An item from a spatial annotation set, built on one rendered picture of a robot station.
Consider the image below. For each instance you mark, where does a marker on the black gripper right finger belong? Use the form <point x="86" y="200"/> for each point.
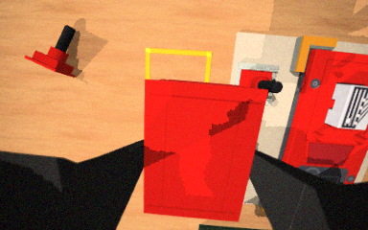
<point x="299" y="200"/>

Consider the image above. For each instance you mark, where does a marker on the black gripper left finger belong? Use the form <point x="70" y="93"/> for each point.
<point x="89" y="195"/>

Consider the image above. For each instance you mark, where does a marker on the yellow rectangular frame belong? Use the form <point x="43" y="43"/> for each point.
<point x="179" y="52"/>

